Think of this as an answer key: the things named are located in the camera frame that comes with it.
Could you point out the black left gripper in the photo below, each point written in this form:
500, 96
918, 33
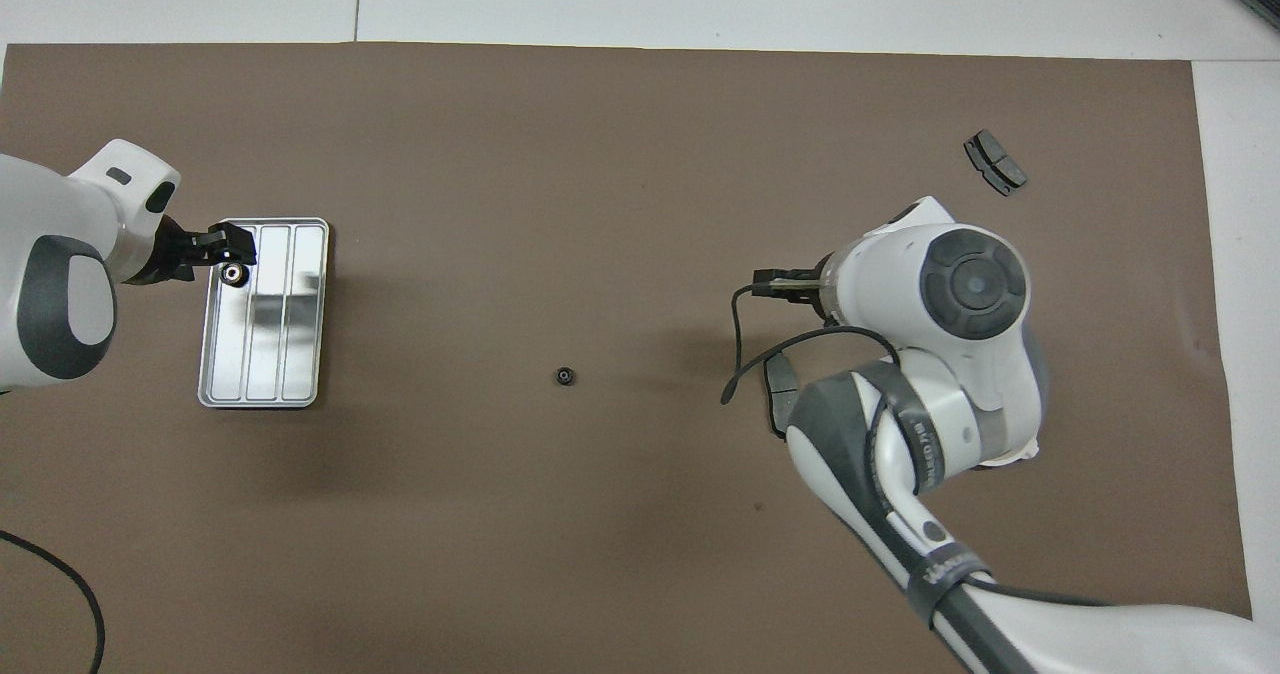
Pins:
170, 254

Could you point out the short grey brake pad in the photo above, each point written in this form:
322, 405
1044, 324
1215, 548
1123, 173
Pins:
995, 162

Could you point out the silver ribbed metal tray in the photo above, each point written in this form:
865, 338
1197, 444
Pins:
290, 354

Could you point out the long grey brake pad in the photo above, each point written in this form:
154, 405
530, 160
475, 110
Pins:
778, 399

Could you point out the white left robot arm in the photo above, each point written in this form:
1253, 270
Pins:
60, 214

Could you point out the brown table mat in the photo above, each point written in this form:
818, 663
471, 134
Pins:
600, 154

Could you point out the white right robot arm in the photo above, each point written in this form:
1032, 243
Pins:
960, 374

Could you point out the white curved plastic bracket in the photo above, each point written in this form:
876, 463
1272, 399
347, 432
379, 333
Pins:
1025, 454

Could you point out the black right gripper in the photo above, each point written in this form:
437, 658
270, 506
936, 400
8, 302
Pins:
827, 284

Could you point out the large black bearing gear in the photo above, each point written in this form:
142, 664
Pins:
233, 274

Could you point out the small black bearing gear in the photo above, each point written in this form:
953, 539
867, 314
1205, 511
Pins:
565, 376

